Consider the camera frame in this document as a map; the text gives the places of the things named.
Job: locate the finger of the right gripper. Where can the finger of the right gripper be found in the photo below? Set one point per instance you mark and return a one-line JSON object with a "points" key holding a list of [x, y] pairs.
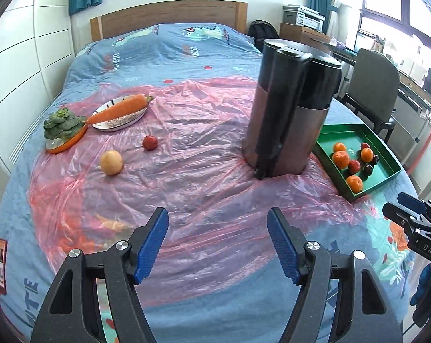
{"points": [[399, 216], [416, 205]]}

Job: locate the dark plum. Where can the dark plum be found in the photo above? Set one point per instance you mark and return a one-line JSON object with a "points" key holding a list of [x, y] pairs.
{"points": [[374, 160], [367, 170]]}

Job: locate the red apple fruit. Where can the red apple fruit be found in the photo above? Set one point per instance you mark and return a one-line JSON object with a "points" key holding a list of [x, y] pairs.
{"points": [[354, 166]]}

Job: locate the large orange mandarin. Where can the large orange mandarin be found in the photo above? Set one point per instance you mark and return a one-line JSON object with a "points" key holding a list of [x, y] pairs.
{"points": [[341, 159]]}

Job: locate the small orange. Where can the small orange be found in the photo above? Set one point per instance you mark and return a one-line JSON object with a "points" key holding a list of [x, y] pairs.
{"points": [[339, 147]]}

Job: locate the right blue white gloved hand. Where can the right blue white gloved hand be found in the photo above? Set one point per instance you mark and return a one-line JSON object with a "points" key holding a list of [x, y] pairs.
{"points": [[421, 300]]}

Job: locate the green tray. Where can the green tray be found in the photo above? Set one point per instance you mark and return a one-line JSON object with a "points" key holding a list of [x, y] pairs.
{"points": [[355, 158]]}

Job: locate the red smartphone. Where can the red smartphone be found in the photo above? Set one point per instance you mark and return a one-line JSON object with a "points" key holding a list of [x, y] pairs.
{"points": [[3, 255]]}

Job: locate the desk by window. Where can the desk by window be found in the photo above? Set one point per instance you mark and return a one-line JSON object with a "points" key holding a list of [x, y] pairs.
{"points": [[412, 114]]}

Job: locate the grey office chair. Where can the grey office chair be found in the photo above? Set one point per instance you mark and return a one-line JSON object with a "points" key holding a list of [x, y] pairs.
{"points": [[373, 90]]}

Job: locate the yellow pear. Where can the yellow pear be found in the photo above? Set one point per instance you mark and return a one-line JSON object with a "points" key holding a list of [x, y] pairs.
{"points": [[111, 162]]}

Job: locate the black silver cylindrical appliance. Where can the black silver cylindrical appliance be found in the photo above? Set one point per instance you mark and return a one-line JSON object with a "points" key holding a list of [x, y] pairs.
{"points": [[294, 91]]}

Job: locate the small red tomato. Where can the small red tomato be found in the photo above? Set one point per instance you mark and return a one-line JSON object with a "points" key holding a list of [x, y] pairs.
{"points": [[150, 143]]}

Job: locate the green leafy bok choy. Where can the green leafy bok choy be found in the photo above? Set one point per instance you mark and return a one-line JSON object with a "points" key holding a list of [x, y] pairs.
{"points": [[63, 124]]}

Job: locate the pink plastic sheet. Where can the pink plastic sheet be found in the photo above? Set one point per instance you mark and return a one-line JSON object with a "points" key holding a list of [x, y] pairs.
{"points": [[217, 208]]}

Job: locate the white oval plate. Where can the white oval plate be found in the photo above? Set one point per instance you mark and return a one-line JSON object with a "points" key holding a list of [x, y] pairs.
{"points": [[120, 122]]}

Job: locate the wooden nightstand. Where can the wooden nightstand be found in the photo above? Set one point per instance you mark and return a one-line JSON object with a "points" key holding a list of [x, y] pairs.
{"points": [[302, 34]]}

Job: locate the grey printer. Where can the grey printer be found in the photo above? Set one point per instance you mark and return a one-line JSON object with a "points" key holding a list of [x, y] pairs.
{"points": [[301, 15]]}

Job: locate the large orange carrot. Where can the large orange carrot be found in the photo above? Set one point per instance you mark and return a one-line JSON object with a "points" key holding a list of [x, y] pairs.
{"points": [[127, 106]]}

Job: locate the black backpack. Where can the black backpack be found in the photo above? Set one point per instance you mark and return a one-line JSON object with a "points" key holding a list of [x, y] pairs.
{"points": [[261, 30]]}

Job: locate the wooden headboard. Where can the wooden headboard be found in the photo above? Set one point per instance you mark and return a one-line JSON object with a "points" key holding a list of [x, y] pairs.
{"points": [[228, 13]]}

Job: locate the white wardrobe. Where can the white wardrobe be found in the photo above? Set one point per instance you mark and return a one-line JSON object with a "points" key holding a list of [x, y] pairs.
{"points": [[36, 51]]}

